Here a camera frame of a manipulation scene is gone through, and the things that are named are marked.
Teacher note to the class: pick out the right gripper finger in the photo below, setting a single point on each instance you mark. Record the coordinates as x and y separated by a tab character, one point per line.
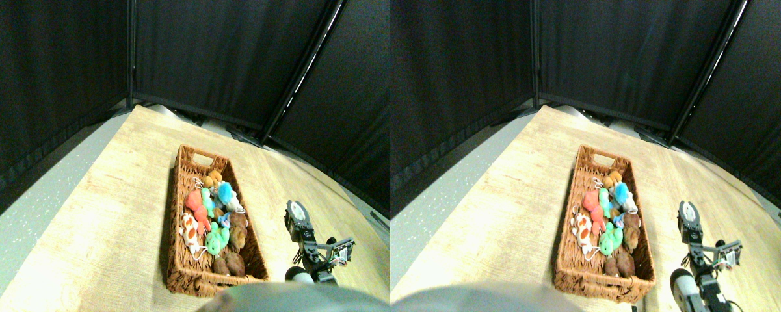
689	213
297	213

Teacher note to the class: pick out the brown mouse toy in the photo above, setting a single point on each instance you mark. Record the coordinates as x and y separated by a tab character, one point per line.
229	264
238	233
631	233
620	265

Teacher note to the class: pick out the blue mouse toy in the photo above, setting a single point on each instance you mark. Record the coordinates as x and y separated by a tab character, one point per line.
624	194
224	220
618	220
226	194

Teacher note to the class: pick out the green mouse toy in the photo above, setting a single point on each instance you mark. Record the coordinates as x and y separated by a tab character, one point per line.
207	200
218	239
603	200
610	240

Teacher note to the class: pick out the red mouse toy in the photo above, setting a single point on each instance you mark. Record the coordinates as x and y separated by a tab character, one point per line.
195	205
592	205

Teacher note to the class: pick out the white orange spotted mouse toy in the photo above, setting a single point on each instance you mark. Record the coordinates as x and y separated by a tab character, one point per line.
188	231
582	231

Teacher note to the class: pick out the brown wicker basket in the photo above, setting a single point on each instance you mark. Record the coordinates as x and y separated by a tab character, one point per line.
569	260
179	260

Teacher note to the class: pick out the black curtain stand pole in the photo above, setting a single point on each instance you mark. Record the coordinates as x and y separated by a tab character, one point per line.
536	55
302	68
131	55
707	68

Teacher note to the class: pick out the black bracket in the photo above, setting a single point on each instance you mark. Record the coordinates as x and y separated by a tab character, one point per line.
341	250

